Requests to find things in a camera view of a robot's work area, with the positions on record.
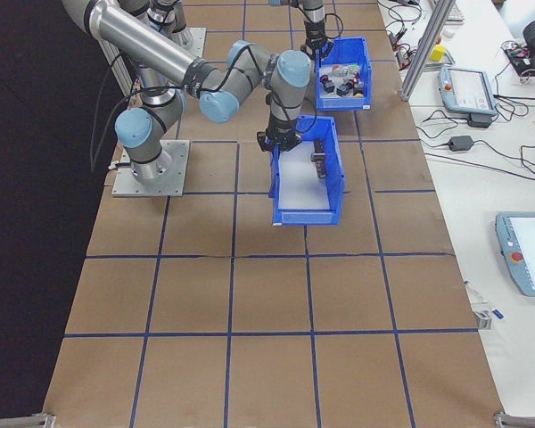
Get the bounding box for lower teach pendant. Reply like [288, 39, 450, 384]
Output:
[493, 211, 535, 297]

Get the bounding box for grey connector strip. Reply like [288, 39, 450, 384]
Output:
[394, 46, 419, 69]

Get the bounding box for black frame cover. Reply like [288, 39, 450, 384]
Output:
[0, 0, 137, 420]

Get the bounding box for blue bin with capacitors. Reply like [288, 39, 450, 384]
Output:
[267, 114, 347, 228]

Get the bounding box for black adapter cable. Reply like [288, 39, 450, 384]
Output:
[416, 109, 535, 184]

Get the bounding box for white desk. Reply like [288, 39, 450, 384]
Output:
[376, 0, 535, 416]

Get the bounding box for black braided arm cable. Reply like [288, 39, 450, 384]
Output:
[90, 44, 318, 173]

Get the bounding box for white keyboard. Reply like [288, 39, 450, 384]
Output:
[445, 0, 468, 24]

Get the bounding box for aluminium extrusion post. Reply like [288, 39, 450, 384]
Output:
[398, 0, 455, 103]

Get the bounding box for black power adapter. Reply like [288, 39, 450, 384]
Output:
[447, 135, 476, 152]

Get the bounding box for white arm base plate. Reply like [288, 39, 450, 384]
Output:
[177, 26, 208, 62]
[111, 139, 192, 198]

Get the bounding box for blue bin with switches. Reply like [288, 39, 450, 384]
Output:
[314, 36, 373, 112]

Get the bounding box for upper teach pendant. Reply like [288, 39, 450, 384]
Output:
[436, 65, 499, 119]

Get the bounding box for circuit board with wires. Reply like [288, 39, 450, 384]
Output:
[502, 39, 535, 84]

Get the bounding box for white foam liner under capacitors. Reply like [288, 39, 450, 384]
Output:
[276, 141, 336, 211]

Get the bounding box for metal table corner bracket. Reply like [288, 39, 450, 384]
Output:
[0, 412, 58, 428]
[492, 409, 535, 428]

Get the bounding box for teach pendant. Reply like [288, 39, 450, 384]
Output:
[436, 65, 499, 119]
[493, 211, 535, 297]

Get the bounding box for small white box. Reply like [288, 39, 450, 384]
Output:
[472, 307, 494, 332]

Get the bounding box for small parts in bin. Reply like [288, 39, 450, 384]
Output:
[318, 64, 367, 100]

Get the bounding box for black power brick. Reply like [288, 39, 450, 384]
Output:
[466, 112, 495, 130]

